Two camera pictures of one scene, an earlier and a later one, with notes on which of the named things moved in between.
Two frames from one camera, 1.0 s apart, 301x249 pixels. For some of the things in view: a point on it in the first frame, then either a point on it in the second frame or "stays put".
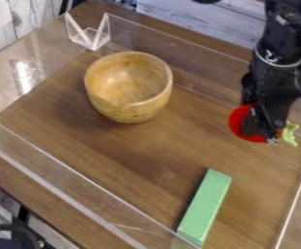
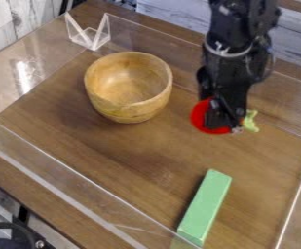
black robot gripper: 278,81 → 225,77
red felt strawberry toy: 234,123 → 198,118
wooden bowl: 127,85 stays put
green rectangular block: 203,207 stays put
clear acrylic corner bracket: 87,37 stays put
